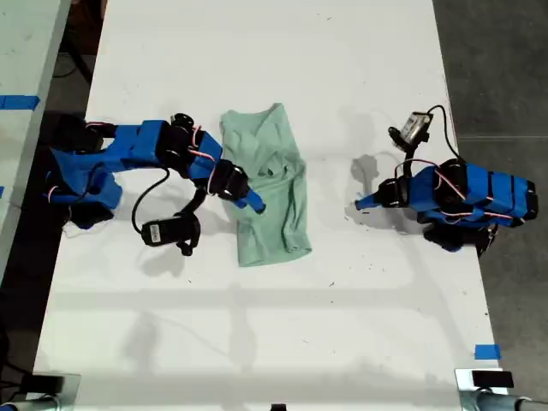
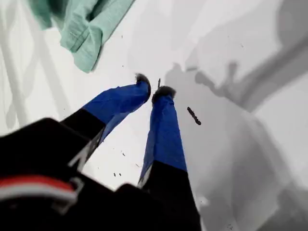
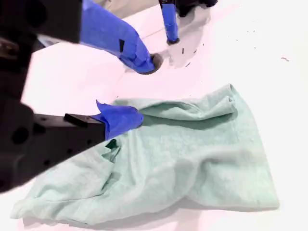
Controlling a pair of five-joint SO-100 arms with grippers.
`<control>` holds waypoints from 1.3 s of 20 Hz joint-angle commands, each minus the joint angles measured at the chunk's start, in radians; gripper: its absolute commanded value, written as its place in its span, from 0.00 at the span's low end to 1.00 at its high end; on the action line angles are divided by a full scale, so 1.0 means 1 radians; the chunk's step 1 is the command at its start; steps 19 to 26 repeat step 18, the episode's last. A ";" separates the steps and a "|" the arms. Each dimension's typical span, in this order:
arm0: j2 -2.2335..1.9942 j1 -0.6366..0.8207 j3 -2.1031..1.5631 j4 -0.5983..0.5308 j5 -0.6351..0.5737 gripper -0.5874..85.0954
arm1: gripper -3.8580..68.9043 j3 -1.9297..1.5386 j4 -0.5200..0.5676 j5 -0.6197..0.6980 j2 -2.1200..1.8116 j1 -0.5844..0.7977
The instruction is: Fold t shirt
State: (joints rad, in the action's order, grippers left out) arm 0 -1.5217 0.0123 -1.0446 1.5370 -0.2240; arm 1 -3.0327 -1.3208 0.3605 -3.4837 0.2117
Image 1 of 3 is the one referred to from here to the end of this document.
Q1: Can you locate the pale green T-shirt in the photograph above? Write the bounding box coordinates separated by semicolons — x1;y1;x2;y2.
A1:
219;102;313;269

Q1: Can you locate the square blue tape piece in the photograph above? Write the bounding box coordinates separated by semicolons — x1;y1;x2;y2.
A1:
474;343;503;361

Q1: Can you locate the white mounting plate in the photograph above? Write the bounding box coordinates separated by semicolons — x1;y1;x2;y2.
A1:
454;367;515;391

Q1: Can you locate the small black box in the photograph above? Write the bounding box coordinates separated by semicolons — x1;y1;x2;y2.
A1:
20;374;65;393
471;370;515;389

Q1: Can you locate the long blue tape strip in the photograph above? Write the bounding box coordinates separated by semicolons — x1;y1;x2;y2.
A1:
0;94;41;112

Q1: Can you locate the grey metal clamp pipe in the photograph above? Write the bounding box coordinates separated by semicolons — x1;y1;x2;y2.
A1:
459;387;548;411

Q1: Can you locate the white side table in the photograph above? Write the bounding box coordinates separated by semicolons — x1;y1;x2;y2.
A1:
0;0;73;283

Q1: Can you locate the camera black stalk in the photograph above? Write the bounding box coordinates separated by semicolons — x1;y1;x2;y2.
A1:
393;143;424;182
176;187;208;220

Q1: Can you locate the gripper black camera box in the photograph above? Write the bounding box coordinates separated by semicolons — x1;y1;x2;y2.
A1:
140;212;202;258

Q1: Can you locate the black floor cable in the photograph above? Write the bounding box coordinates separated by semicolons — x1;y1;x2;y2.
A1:
51;23;94;86

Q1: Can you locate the grey metal bracket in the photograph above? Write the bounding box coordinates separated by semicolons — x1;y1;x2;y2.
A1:
25;372;82;408

